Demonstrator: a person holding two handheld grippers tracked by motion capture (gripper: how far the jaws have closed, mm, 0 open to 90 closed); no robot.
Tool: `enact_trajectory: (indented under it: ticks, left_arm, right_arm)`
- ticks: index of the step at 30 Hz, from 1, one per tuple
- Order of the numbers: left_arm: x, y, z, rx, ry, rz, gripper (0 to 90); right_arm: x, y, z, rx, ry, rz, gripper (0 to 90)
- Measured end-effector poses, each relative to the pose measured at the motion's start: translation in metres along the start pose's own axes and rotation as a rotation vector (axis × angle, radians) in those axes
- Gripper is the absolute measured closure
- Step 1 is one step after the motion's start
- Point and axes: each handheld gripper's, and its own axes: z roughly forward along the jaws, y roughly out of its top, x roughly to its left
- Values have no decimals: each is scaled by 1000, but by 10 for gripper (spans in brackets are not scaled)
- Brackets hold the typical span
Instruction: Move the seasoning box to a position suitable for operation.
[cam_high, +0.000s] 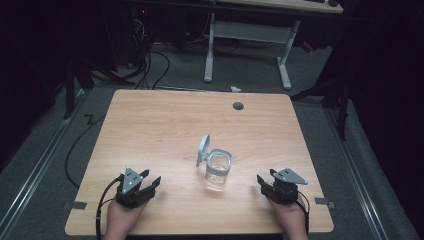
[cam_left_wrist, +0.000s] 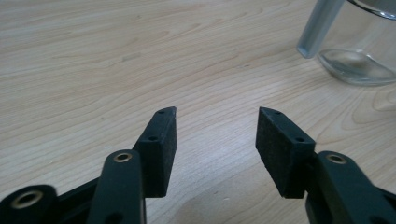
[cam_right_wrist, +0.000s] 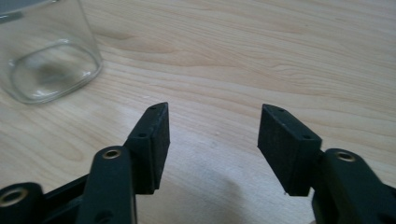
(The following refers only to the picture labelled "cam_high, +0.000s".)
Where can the metal floor rail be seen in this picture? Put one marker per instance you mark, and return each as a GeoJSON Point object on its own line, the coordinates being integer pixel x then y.
{"type": "Point", "coordinates": [36, 160]}
{"type": "Point", "coordinates": [358, 173]}

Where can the dark round table grommet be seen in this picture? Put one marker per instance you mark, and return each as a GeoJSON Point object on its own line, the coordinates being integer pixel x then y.
{"type": "Point", "coordinates": [238, 106]}

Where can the black metal stand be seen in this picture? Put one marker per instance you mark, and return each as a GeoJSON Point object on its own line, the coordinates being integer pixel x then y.
{"type": "Point", "coordinates": [70, 90]}
{"type": "Point", "coordinates": [341, 100]}

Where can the white scrap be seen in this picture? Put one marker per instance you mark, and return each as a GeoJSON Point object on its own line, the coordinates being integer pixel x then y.
{"type": "Point", "coordinates": [235, 89]}

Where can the small red object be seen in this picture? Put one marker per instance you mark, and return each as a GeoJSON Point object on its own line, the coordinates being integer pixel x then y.
{"type": "Point", "coordinates": [307, 47]}

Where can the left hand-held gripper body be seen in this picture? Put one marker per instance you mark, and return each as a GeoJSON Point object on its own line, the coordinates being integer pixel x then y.
{"type": "Point", "coordinates": [128, 181]}

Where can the white-framed desk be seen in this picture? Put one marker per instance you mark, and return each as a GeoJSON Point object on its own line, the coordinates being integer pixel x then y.
{"type": "Point", "coordinates": [250, 31]}

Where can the clear glass jar with flip lid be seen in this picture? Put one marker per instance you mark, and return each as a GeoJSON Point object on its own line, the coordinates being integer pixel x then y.
{"type": "Point", "coordinates": [217, 166]}

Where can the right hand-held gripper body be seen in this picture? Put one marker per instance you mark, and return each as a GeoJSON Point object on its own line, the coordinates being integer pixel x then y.
{"type": "Point", "coordinates": [283, 191]}

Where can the grey tape strip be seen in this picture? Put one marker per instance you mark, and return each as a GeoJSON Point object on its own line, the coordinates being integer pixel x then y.
{"type": "Point", "coordinates": [76, 205]}
{"type": "Point", "coordinates": [324, 201]}

